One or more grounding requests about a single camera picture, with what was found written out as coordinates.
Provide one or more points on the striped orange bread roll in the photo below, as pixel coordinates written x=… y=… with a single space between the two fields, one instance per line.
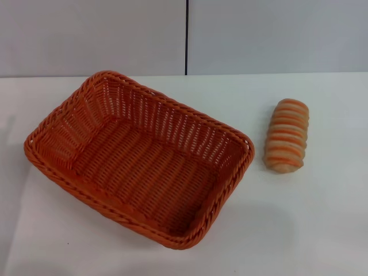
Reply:
x=286 y=138

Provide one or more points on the orange woven plastic basket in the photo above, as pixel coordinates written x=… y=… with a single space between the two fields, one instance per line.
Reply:
x=138 y=161

